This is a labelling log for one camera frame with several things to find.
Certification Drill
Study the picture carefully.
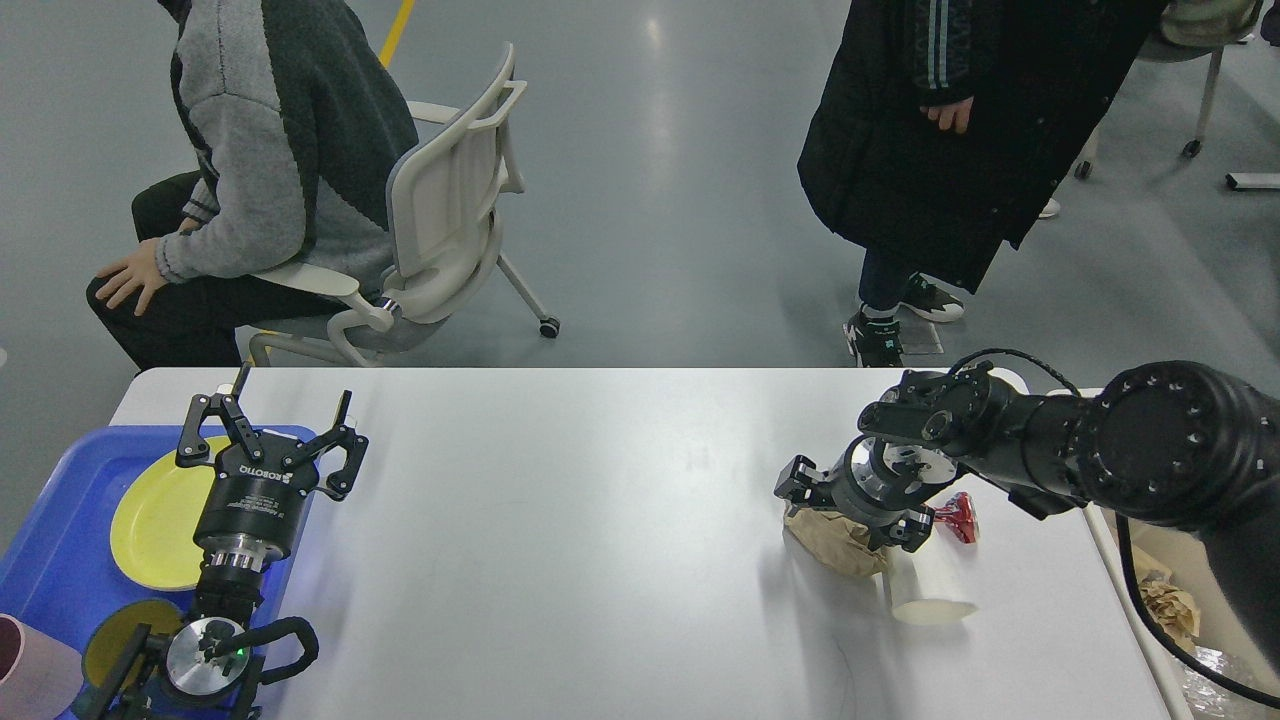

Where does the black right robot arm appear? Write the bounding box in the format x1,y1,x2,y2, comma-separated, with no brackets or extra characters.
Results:
774,351,1279,667

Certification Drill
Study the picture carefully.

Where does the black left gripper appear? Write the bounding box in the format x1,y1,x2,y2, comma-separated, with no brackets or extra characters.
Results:
175,361,370,573

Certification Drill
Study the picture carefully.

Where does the person in grey sweater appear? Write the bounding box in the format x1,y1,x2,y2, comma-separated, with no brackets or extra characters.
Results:
86,1,419,372

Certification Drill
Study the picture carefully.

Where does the beige plastic bin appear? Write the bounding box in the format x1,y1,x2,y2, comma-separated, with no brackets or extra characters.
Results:
1082,505,1277,719

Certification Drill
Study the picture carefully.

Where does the yellow plate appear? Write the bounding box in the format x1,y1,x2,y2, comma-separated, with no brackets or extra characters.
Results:
109,451,216,592

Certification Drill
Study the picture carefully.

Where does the dark teal mug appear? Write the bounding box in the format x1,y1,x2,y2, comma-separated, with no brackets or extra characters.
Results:
72,598,183,719

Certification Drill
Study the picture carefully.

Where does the brown paper bag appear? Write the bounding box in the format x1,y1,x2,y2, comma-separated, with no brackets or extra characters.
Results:
783,505,890,577

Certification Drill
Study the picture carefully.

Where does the seated person in black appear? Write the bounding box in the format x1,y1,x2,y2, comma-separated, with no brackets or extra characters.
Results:
797,1,1166,366

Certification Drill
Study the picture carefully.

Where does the pink mug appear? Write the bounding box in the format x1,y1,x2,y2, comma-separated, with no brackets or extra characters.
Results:
1,614,83,719

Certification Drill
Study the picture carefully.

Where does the crumpled brown paper ball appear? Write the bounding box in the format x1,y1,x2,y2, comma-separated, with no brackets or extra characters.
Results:
1138,571,1201,655

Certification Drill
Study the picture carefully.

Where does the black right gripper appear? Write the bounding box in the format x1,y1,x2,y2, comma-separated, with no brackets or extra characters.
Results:
773,436,960,553

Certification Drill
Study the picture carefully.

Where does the red foil wrapper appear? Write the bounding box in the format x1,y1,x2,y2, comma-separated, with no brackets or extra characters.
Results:
934,491,980,544

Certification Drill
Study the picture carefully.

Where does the aluminium foil sheet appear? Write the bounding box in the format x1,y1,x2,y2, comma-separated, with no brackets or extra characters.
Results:
1167,646,1277,719

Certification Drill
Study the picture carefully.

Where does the white paper cup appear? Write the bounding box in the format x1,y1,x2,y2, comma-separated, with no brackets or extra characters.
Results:
884,534,979,626

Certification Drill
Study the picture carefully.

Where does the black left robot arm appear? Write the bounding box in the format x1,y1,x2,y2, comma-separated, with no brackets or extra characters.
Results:
83,365,369,719

